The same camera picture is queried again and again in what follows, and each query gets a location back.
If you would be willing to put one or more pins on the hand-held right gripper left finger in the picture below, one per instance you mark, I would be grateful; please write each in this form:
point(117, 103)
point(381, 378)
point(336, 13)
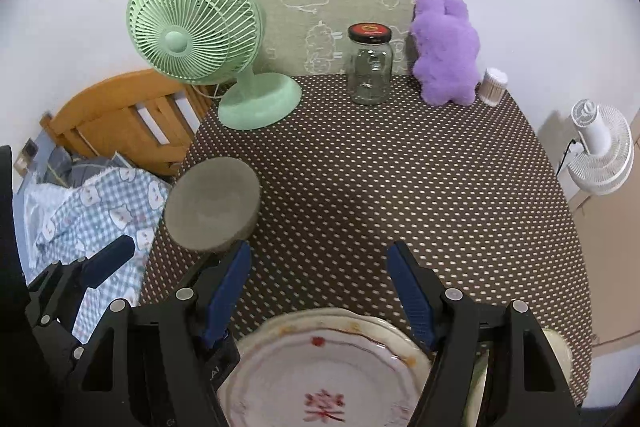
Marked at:
point(225, 292)

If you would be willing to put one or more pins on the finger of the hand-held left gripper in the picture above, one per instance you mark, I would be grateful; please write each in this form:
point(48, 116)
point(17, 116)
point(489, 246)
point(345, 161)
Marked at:
point(107, 261)

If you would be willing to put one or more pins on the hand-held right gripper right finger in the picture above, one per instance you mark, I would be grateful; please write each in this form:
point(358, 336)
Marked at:
point(412, 297)

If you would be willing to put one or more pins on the white plate with red pattern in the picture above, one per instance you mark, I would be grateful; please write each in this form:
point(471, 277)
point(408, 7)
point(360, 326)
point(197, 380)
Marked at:
point(310, 367)

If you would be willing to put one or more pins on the blue checkered blanket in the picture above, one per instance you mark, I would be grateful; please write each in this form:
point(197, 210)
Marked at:
point(100, 207)

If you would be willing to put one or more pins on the dark grey cloth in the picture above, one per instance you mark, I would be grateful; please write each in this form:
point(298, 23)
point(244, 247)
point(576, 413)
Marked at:
point(80, 169)

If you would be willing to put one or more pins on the brown polka dot tablecloth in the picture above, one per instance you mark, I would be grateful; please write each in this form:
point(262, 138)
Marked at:
point(375, 182)

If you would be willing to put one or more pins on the wooden chair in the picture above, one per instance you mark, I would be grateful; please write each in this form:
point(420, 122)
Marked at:
point(110, 112)

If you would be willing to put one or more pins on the beige panel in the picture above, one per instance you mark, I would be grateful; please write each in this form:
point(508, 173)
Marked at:
point(610, 257)

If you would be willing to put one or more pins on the glass jar with lid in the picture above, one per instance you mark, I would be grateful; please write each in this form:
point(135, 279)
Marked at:
point(370, 77)

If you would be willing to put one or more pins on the cotton swab container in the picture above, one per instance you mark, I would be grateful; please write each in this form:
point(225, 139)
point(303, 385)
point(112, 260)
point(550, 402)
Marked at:
point(492, 87)

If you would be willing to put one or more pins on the white fan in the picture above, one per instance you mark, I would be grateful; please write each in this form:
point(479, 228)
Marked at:
point(600, 142)

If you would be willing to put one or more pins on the purple plush toy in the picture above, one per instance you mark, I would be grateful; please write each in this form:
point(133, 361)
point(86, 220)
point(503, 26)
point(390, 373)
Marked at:
point(445, 52)

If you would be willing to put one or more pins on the green table fan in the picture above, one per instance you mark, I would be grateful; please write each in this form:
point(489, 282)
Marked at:
point(185, 22)

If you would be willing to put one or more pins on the wall socket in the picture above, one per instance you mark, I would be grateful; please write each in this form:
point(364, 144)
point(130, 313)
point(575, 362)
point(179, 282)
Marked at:
point(29, 149)

